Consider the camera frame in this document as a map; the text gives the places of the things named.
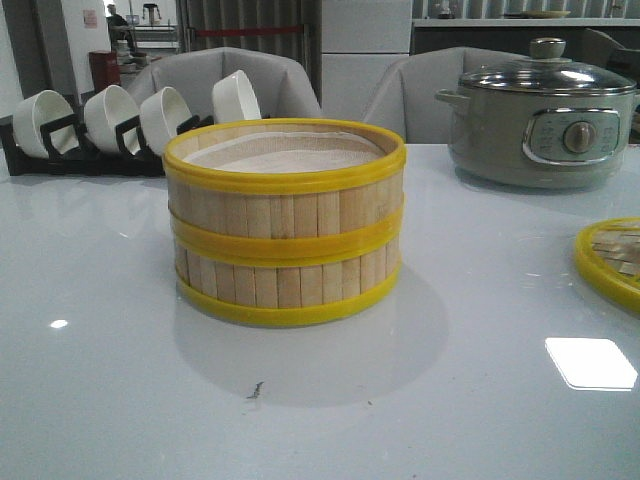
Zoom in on black bowl rack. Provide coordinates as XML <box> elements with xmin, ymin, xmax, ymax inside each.
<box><xmin>0</xmin><ymin>107</ymin><xmax>201</xmax><ymax>177</ymax></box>

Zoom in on white bowl right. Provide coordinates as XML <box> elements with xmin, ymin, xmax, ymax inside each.
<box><xmin>212</xmin><ymin>70</ymin><xmax>262</xmax><ymax>123</ymax></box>

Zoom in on grey-green electric cooking pot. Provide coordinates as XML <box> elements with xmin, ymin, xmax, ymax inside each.
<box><xmin>435</xmin><ymin>86</ymin><xmax>639</xmax><ymax>189</ymax></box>

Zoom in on person in background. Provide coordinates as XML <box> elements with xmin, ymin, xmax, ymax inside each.
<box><xmin>106</xmin><ymin>4</ymin><xmax>129</xmax><ymax>31</ymax></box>

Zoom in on white bowl far left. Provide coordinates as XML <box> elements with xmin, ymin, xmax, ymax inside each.
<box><xmin>12</xmin><ymin>90</ymin><xmax>73</xmax><ymax>159</ymax></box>

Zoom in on grey armchair right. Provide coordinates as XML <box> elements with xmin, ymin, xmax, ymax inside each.
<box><xmin>362</xmin><ymin>47</ymin><xmax>519</xmax><ymax>144</ymax></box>

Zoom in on glass pot lid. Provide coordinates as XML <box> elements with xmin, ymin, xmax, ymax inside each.
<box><xmin>459</xmin><ymin>37</ymin><xmax>636</xmax><ymax>96</ymax></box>

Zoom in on white bowl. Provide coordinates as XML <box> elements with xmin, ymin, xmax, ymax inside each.
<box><xmin>12</xmin><ymin>90</ymin><xmax>73</xmax><ymax>159</ymax></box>
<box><xmin>140</xmin><ymin>86</ymin><xmax>192</xmax><ymax>156</ymax></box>
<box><xmin>84</xmin><ymin>85</ymin><xmax>139</xmax><ymax>154</ymax></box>
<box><xmin>212</xmin><ymin>70</ymin><xmax>262</xmax><ymax>123</ymax></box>

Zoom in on red bin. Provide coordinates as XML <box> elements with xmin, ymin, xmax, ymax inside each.
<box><xmin>89</xmin><ymin>50</ymin><xmax>121</xmax><ymax>93</ymax></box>

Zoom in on white cabinet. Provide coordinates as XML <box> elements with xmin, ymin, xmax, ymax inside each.
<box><xmin>321</xmin><ymin>1</ymin><xmax>413</xmax><ymax>120</ymax></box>

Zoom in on woven bamboo steamer lid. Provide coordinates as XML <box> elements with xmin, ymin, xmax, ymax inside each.
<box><xmin>574</xmin><ymin>217</ymin><xmax>639</xmax><ymax>315</ymax></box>

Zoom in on grey armchair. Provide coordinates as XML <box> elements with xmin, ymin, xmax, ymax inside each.
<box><xmin>126</xmin><ymin>47</ymin><xmax>323</xmax><ymax>118</ymax></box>
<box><xmin>362</xmin><ymin>47</ymin><xmax>519</xmax><ymax>144</ymax></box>

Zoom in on bamboo steamer tray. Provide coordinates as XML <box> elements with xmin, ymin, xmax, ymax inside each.
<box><xmin>174</xmin><ymin>238</ymin><xmax>401</xmax><ymax>327</ymax></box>
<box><xmin>163</xmin><ymin>118</ymin><xmax>406</xmax><ymax>267</ymax></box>

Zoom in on grey armchair left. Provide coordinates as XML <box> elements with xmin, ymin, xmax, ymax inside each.
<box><xmin>126</xmin><ymin>47</ymin><xmax>323</xmax><ymax>118</ymax></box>

